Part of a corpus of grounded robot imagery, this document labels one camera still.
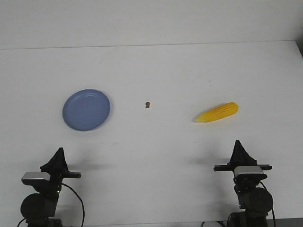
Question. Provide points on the yellow toy corn cob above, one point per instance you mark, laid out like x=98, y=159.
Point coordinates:
x=217, y=113

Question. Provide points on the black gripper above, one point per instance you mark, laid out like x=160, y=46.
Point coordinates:
x=54, y=167
x=244, y=158

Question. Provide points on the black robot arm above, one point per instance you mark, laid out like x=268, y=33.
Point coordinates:
x=38, y=209
x=254, y=201

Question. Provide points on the blue round plate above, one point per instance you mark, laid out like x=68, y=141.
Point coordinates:
x=86, y=110

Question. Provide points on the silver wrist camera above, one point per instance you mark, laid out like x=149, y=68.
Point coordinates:
x=33, y=178
x=247, y=170

